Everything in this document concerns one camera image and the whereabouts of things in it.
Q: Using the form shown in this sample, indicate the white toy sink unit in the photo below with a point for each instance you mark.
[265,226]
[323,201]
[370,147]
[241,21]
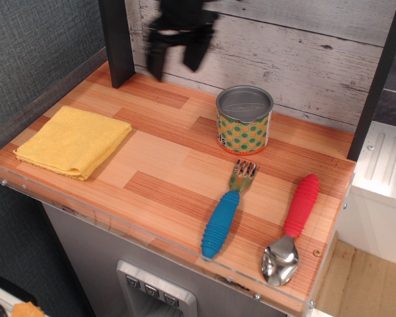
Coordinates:
[368,218]

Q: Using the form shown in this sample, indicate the grey toy fridge cabinet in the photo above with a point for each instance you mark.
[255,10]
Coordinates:
[94,253]

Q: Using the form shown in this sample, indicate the red handled metal spoon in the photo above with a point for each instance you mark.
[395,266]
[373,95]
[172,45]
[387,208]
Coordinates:
[281,258]

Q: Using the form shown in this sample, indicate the orange object at corner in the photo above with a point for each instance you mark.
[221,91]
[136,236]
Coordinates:
[27,309]

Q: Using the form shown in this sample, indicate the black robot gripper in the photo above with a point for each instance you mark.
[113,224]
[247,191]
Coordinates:
[180,23]

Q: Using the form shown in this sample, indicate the dark right shelf post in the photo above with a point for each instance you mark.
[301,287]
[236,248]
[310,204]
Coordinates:
[375,91]

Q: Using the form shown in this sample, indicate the silver toy fridge dispenser panel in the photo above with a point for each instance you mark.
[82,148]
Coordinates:
[149,295]

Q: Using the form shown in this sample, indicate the green orange patterned tin can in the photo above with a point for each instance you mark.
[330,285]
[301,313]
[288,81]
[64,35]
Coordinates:
[243,119]

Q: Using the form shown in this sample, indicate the folded yellow cloth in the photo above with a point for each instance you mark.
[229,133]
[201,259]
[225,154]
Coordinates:
[74,142]

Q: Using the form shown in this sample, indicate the blue handled metal fork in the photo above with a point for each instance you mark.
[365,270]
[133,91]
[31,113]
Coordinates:
[218,227]

